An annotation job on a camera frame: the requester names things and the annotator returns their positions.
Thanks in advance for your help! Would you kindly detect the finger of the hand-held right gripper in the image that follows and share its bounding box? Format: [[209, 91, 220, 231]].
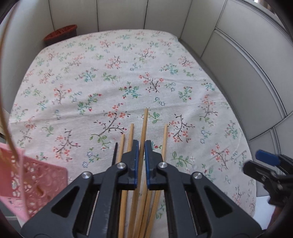
[[256, 150, 293, 174], [243, 160, 284, 184]]

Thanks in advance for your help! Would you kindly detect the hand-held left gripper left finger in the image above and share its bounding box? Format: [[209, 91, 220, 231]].
[[20, 140, 140, 238]]

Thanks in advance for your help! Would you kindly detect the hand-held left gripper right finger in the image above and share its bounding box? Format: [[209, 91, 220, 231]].
[[145, 140, 262, 238]]

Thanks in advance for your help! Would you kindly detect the black chopstick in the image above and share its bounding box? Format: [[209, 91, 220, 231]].
[[112, 142, 118, 166]]

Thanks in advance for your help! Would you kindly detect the bunch of wooden chopsticks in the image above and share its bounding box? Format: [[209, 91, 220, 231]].
[[117, 124, 168, 238]]

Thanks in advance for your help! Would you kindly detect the wooden chopstick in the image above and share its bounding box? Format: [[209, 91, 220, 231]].
[[128, 109, 149, 238], [0, 5, 30, 219]]

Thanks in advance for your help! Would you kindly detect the pink plastic basket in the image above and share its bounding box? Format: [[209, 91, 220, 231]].
[[0, 142, 68, 226]]

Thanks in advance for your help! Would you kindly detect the floral tablecloth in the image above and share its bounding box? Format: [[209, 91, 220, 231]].
[[8, 29, 257, 238]]

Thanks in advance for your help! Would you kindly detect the white kitchen cabinet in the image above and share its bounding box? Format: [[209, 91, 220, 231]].
[[46, 0, 293, 199]]

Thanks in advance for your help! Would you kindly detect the red waste basket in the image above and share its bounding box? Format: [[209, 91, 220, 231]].
[[43, 25, 78, 47]]

